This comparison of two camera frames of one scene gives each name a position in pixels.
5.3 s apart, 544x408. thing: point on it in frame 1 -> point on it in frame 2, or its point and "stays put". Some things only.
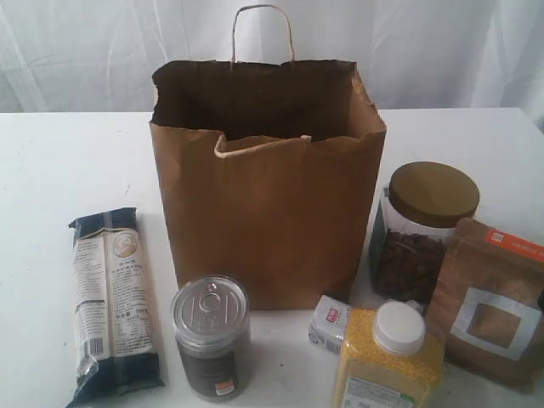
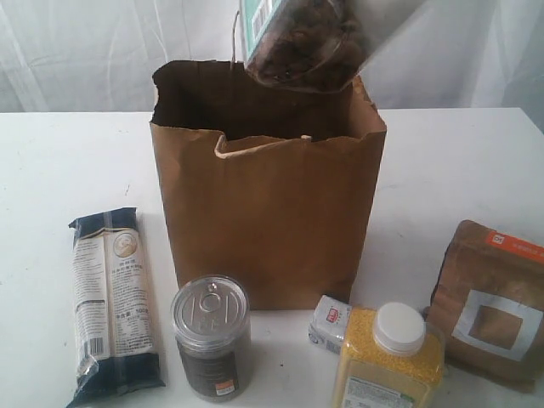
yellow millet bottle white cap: (393, 357) stays put
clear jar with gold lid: (414, 228) -> (313, 46)
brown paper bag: (269, 172) stays put
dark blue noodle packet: (114, 337) stays put
